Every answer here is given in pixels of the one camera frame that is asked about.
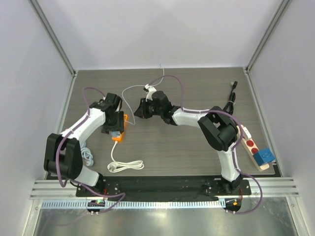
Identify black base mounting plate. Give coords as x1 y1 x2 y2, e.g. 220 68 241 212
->
77 176 252 198

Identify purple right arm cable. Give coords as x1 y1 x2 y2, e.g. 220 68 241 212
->
147 75 263 215

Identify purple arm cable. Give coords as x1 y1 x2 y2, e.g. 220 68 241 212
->
147 75 263 215
56 87 126 214

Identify aluminium frame post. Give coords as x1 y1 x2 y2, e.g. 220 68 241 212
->
28 0 76 77
244 0 292 74

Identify orange power strip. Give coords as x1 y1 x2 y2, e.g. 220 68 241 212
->
112 114 128 143

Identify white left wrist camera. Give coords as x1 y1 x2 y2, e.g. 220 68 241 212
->
117 97 123 111

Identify aluminium front rail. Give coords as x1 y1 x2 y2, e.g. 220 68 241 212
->
30 177 300 200

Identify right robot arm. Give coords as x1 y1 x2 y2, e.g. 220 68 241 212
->
134 91 242 195

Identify light blue charger plug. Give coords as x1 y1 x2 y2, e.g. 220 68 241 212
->
111 131 121 138

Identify left aluminium frame post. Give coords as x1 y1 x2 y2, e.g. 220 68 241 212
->
28 0 76 77

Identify blue cube adapter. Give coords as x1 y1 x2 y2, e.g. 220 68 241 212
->
253 148 275 166

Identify right aluminium frame post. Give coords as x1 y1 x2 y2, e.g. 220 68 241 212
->
244 0 292 74

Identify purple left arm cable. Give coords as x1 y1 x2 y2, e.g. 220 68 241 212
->
56 87 126 214

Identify thin white charging cable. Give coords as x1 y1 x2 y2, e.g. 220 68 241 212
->
122 64 165 125

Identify white power strip cord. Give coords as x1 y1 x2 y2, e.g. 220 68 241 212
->
107 141 144 173

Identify black power cord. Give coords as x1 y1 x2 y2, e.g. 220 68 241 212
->
222 81 238 115

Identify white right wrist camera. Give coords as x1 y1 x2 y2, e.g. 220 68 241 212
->
143 84 157 101

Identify beige red power strip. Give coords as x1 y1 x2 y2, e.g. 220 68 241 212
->
241 137 269 172

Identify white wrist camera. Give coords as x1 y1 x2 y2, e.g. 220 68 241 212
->
117 97 123 111
143 84 157 101

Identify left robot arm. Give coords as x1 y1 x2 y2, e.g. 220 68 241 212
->
43 93 125 197

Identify white slotted cable duct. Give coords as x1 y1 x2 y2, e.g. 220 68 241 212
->
41 199 225 210

